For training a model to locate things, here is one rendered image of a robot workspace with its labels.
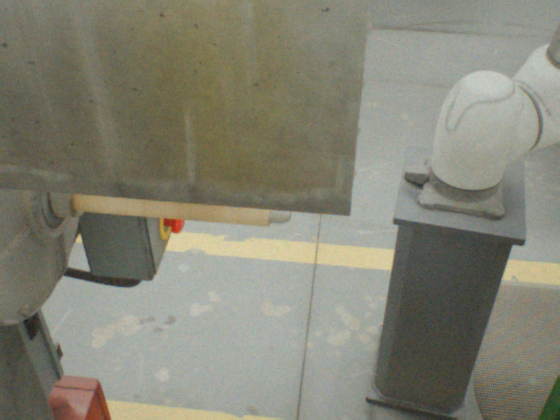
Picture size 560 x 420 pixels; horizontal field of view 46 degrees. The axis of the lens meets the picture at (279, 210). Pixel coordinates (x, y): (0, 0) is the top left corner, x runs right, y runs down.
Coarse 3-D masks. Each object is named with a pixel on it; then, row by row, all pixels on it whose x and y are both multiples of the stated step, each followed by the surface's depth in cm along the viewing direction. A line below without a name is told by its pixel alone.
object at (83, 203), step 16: (80, 208) 62; (96, 208) 61; (112, 208) 61; (128, 208) 61; (144, 208) 61; (160, 208) 60; (176, 208) 60; (192, 208) 60; (208, 208) 60; (224, 208) 60; (240, 208) 59; (240, 224) 61; (256, 224) 60
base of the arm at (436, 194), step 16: (416, 176) 149; (432, 176) 146; (432, 192) 146; (448, 192) 143; (464, 192) 141; (480, 192) 141; (496, 192) 144; (432, 208) 145; (448, 208) 144; (464, 208) 143; (480, 208) 142; (496, 208) 142
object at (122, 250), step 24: (96, 216) 91; (120, 216) 90; (144, 216) 91; (96, 240) 94; (120, 240) 93; (144, 240) 93; (168, 240) 104; (96, 264) 97; (120, 264) 97; (144, 264) 96
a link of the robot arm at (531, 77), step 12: (540, 48) 140; (552, 48) 134; (528, 60) 140; (540, 60) 137; (552, 60) 135; (528, 72) 139; (540, 72) 136; (552, 72) 134; (528, 84) 138; (540, 84) 136; (552, 84) 134; (540, 96) 137; (552, 96) 135; (540, 108) 137; (552, 108) 136; (540, 120) 137; (552, 120) 138; (540, 132) 138; (552, 132) 140; (540, 144) 142; (552, 144) 146
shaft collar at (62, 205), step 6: (54, 192) 60; (54, 198) 60; (60, 198) 60; (66, 198) 60; (72, 198) 61; (54, 204) 61; (60, 204) 61; (66, 204) 60; (72, 204) 61; (54, 210) 61; (60, 210) 61; (66, 210) 61; (72, 210) 61; (60, 216) 62; (66, 216) 62; (72, 216) 62; (78, 216) 63
